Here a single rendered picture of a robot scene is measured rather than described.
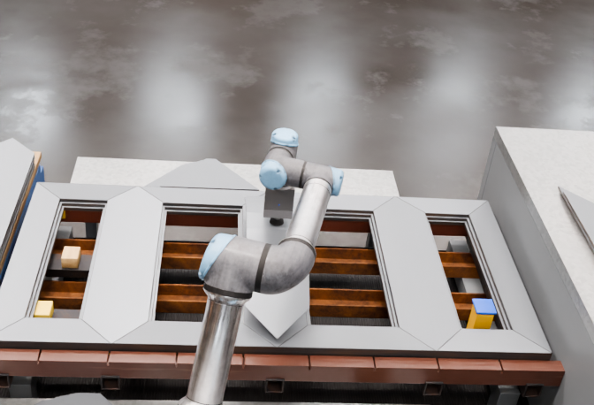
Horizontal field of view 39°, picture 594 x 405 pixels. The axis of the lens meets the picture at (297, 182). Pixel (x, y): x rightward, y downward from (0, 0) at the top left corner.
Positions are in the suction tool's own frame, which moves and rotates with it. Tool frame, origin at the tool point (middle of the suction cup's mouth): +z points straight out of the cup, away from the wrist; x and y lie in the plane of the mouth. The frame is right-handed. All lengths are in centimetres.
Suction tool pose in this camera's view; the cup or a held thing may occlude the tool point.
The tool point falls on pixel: (276, 225)
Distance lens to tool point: 250.3
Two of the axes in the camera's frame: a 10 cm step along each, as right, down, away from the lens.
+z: -0.9, 8.3, 5.5
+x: 0.1, 5.6, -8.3
